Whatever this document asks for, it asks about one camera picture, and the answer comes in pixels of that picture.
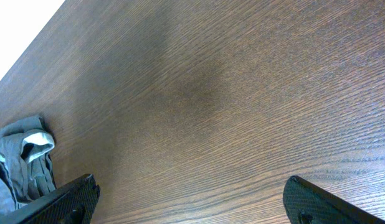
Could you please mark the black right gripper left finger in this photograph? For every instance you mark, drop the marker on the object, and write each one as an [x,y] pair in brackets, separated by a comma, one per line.
[73,203]

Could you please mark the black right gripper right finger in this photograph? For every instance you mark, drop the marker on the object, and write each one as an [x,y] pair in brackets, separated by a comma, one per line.
[307,203]

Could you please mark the grey shorts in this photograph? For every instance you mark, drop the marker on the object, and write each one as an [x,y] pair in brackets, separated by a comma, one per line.
[26,172]

